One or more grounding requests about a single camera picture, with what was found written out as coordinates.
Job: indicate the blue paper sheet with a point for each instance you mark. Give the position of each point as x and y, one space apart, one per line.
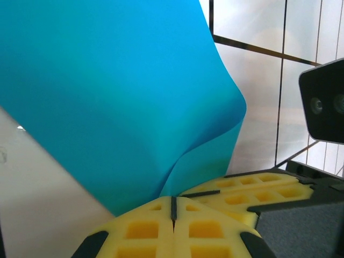
107 102

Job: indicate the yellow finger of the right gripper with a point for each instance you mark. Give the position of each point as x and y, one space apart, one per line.
255 201
258 180

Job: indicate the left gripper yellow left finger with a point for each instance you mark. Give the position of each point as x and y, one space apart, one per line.
139 231

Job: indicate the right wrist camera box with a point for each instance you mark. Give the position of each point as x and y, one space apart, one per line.
325 102

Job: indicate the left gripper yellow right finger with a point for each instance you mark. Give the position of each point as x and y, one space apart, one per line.
209 231

